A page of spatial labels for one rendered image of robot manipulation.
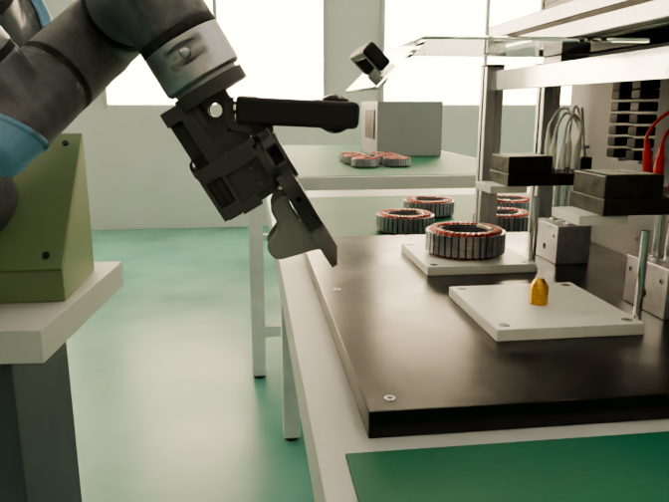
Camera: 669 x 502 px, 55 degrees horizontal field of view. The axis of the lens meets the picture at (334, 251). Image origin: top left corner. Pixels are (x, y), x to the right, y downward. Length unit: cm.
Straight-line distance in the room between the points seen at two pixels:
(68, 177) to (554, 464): 71
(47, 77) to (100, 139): 485
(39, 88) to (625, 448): 55
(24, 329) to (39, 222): 17
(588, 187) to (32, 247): 66
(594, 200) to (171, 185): 487
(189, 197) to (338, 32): 180
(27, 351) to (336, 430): 41
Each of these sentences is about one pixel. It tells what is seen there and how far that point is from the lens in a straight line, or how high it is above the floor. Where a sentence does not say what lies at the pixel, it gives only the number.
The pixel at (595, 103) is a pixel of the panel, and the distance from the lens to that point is 113.
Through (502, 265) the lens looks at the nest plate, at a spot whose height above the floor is 78.
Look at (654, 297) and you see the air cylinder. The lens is 76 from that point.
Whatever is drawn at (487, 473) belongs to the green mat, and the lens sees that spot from 46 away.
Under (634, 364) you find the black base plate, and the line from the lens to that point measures 62.
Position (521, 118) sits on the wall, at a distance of 582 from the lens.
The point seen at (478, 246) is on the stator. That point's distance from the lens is 88.
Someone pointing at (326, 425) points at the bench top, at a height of 75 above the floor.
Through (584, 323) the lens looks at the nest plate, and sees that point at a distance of 67.
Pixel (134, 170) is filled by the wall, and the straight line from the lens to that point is 545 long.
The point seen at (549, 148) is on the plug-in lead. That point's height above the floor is 93.
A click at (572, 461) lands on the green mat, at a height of 75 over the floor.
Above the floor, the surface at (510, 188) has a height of 88.
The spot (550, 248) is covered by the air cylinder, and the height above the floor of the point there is 79.
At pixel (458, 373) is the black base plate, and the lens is 55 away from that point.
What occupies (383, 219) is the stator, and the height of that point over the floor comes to 78.
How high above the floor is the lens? 99
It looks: 13 degrees down
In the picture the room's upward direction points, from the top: straight up
